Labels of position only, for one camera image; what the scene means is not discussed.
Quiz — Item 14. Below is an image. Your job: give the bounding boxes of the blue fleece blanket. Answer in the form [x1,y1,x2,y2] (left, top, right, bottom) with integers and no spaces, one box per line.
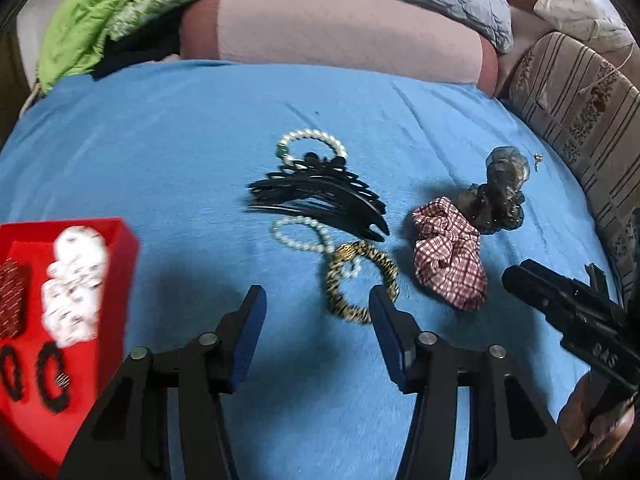
[1,61,610,479]

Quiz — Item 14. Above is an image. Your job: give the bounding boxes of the white pearl bracelet green bead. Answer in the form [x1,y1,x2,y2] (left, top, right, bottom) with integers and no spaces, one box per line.
[274,128,348,168]

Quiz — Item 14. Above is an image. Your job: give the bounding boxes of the black braided hair tie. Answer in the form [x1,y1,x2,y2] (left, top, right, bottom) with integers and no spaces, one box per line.
[34,340,73,415]

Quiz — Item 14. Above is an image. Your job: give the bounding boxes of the red white-dotted scrunchie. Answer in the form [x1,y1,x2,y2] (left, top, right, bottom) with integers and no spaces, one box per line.
[0,258,28,339]

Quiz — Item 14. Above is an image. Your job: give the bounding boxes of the small gold earring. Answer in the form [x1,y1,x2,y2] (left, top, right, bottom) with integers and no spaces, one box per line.
[534,154,544,170]

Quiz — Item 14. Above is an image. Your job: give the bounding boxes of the gold leopard hair tie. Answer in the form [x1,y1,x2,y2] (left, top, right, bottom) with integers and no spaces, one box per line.
[324,238,400,324]

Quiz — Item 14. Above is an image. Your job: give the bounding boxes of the black plastic hair comb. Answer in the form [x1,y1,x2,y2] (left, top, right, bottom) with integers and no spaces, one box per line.
[247,152,390,242]

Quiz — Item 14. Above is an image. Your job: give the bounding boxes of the red tray box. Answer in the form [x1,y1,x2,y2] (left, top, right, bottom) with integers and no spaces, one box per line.
[1,218,139,479]

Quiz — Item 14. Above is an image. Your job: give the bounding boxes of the red gingham scrunchie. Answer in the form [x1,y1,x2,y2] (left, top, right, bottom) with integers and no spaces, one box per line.
[412,196,488,311]

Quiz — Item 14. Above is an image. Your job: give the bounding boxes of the white patterned scrunchie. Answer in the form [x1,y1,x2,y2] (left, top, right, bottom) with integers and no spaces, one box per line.
[41,226,110,349]

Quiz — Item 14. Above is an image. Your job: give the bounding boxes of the black organza scrunchie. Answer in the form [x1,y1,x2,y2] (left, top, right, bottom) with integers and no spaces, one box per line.
[456,146,530,235]

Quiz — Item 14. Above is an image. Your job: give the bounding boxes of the white patterned cloth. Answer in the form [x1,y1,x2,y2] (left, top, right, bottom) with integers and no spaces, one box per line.
[534,0,634,53]

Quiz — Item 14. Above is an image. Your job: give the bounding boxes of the striped floral headboard cushion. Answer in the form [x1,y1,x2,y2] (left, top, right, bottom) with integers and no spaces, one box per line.
[508,32,639,301]

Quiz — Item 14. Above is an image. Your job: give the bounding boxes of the pink bolster pillow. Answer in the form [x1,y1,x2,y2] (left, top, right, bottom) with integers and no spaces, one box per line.
[180,0,498,96]

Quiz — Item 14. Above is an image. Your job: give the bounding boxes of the person's right hand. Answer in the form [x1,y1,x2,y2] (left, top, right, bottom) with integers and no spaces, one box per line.
[558,373,634,465]

